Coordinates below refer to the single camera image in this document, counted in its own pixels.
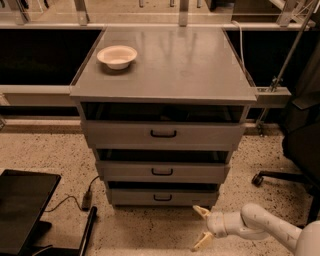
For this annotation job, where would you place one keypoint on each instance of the grey top drawer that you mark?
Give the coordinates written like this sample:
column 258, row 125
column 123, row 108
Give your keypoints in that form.
column 162, row 136

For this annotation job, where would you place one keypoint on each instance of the black office chair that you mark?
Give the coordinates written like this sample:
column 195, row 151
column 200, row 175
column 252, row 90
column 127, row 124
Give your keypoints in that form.
column 301, row 143

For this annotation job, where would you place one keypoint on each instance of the grey middle drawer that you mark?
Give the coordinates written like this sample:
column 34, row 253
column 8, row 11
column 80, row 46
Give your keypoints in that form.
column 125, row 171

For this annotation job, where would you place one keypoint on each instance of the metal diagonal rod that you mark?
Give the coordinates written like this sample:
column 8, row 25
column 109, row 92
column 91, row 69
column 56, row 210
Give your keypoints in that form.
column 291, row 10

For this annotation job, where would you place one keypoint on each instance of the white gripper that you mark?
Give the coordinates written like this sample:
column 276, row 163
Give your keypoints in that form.
column 215, row 224

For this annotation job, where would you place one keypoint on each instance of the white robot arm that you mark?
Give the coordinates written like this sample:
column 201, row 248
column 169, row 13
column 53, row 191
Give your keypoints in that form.
column 253, row 222

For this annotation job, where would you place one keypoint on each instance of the grey drawer cabinet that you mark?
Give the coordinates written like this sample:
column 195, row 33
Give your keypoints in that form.
column 181, row 75

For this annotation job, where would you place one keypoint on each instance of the grey bottom drawer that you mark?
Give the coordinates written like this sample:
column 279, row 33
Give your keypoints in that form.
column 146, row 197

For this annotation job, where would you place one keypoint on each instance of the white bowl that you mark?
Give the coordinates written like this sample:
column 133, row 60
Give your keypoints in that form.
column 117, row 57

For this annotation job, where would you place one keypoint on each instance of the grey drawer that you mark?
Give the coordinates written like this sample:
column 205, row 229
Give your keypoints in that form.
column 125, row 171
column 146, row 197
column 162, row 136

